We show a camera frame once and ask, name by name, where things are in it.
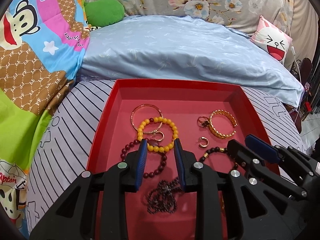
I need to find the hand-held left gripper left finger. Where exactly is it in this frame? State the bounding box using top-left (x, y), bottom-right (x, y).
top-left (29, 138), bottom-right (148, 240)

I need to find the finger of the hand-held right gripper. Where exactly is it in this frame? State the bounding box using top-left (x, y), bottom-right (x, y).
top-left (246, 134), bottom-right (320, 181)
top-left (227, 139), bottom-right (308, 201)

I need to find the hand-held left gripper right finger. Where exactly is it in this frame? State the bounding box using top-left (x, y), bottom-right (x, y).
top-left (174, 138), bottom-right (298, 240)

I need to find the dark red bead bracelet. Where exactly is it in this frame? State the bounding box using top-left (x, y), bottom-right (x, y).
top-left (121, 139), bottom-right (168, 179)

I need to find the dark wooden bead bracelet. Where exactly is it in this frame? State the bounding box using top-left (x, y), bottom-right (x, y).
top-left (199, 147), bottom-right (239, 171)

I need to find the gold hoop earring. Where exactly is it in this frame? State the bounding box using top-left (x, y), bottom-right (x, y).
top-left (149, 130), bottom-right (165, 142)
top-left (196, 137), bottom-right (209, 149)

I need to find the dark garnet bead strand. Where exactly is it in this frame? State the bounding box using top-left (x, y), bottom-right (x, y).
top-left (141, 176), bottom-right (186, 216)

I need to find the yellow round bead bracelet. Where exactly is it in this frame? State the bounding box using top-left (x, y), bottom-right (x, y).
top-left (137, 116), bottom-right (179, 154)

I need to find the gold ring with dark stones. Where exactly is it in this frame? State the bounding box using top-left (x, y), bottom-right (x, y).
top-left (197, 116), bottom-right (210, 129)

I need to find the red cardboard box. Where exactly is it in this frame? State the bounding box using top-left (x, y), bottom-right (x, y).
top-left (86, 79), bottom-right (280, 240)

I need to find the thin rose gold bangle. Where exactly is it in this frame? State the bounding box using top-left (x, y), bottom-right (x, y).
top-left (130, 103), bottom-right (164, 132)

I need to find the pink cat face pillow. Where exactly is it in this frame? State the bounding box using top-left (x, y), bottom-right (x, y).
top-left (250, 15), bottom-right (293, 64)

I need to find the light blue quilt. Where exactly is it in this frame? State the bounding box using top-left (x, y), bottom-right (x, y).
top-left (76, 15), bottom-right (305, 106)

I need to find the beige curtain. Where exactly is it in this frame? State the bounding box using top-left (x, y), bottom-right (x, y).
top-left (287, 0), bottom-right (320, 64)

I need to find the cartoon monkey blanket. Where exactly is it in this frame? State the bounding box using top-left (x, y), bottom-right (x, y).
top-left (0, 0), bottom-right (92, 238)

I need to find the green plush toy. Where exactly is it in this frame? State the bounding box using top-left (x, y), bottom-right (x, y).
top-left (83, 0), bottom-right (126, 28)

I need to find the gold chain link bangle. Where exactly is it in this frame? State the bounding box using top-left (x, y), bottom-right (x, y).
top-left (208, 109), bottom-right (238, 139)

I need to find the dark metal frame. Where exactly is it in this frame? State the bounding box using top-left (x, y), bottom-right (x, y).
top-left (295, 57), bottom-right (314, 87)

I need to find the white cable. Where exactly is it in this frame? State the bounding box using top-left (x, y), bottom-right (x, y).
top-left (281, 0), bottom-right (304, 86)

